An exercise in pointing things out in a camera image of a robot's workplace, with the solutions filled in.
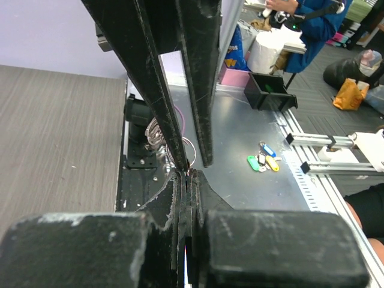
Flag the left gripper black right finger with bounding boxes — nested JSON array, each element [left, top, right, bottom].
[[187, 169, 369, 287]]

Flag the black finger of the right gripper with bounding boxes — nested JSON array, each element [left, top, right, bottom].
[[175, 1, 221, 167], [83, 1, 188, 171]]

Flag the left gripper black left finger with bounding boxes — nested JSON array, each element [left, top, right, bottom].
[[1, 171, 183, 287]]

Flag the metal disc with key rings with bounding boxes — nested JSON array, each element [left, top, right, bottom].
[[143, 115, 198, 178]]

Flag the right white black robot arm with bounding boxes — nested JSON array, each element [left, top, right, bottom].
[[83, 1, 221, 171]]

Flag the blue chips bag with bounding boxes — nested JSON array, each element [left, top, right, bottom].
[[224, 25, 249, 71]]

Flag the white paper roll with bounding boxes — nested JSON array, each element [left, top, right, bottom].
[[247, 28, 307, 74]]

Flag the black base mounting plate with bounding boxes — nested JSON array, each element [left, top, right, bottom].
[[115, 168, 182, 218]]

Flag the bunch of coloured key tags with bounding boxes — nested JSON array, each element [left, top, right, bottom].
[[247, 142, 281, 173]]

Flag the black plastic bin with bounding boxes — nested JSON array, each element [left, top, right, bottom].
[[244, 73, 298, 112]]

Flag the person in blue jacket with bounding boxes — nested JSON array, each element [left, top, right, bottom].
[[266, 0, 352, 74]]

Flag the person in black shirt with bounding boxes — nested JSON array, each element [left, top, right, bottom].
[[344, 183, 384, 263]]

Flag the black garbage bag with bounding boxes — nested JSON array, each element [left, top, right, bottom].
[[323, 49, 383, 89]]

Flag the orange plastic bag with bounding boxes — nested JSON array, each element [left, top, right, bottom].
[[333, 78, 370, 111]]

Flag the white slotted cable duct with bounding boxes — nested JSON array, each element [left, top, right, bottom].
[[274, 110, 383, 287]]

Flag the aluminium frame rails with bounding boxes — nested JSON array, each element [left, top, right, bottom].
[[286, 129, 383, 177]]

